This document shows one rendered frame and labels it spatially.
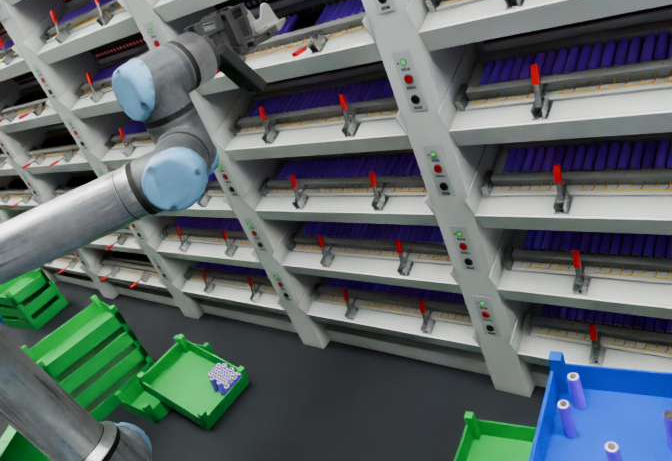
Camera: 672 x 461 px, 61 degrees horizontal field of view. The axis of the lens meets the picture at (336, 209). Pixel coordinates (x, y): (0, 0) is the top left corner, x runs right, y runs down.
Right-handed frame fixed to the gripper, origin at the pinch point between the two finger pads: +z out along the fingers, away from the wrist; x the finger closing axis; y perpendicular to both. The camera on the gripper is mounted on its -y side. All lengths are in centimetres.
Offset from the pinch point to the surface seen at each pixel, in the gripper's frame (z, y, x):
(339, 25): 9.1, -4.7, -8.1
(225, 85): 4.8, -11.4, 29.9
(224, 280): 10, -86, 89
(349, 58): 5.4, -10.8, -10.7
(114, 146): 9, -27, 109
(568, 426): -31, -60, -57
